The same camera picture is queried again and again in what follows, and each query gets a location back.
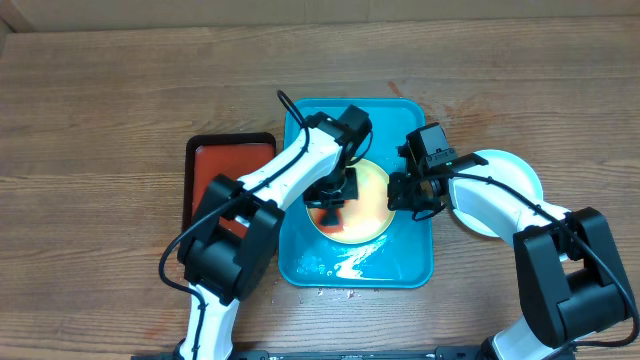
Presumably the dark green sponge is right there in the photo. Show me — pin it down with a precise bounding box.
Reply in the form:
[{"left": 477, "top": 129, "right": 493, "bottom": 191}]
[{"left": 317, "top": 208, "right": 344, "bottom": 234}]

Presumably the yellow-green plate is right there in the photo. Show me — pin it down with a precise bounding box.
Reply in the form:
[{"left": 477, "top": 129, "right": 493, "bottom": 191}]
[{"left": 307, "top": 159, "right": 395, "bottom": 245}]

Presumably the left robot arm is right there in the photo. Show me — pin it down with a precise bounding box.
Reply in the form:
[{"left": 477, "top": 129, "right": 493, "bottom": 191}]
[{"left": 169, "top": 115, "right": 372, "bottom": 359}]

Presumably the teal plastic tray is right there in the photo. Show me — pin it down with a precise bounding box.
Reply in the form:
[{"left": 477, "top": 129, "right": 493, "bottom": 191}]
[{"left": 278, "top": 98, "right": 434, "bottom": 288}]

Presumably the light blue plate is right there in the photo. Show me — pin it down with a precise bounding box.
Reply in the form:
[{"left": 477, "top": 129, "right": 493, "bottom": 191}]
[{"left": 453, "top": 149, "right": 544, "bottom": 238}]

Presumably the red and black tray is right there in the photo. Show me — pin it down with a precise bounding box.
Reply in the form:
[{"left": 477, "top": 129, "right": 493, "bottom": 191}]
[{"left": 182, "top": 132, "right": 276, "bottom": 230}]

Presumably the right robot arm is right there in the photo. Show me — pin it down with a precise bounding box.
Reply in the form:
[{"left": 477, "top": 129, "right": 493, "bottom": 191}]
[{"left": 387, "top": 154, "right": 639, "bottom": 359}]

